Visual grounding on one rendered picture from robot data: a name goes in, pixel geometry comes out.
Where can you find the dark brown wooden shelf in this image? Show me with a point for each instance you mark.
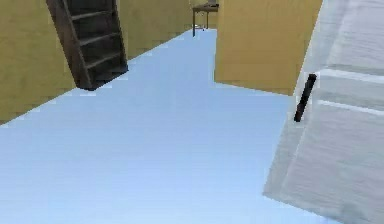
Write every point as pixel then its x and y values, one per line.
pixel 91 43

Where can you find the grey laptop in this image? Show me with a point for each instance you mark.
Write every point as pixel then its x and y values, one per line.
pixel 212 3

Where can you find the brown wooden table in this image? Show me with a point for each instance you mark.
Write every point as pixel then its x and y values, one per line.
pixel 204 9

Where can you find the white room door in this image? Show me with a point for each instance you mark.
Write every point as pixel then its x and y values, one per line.
pixel 343 140

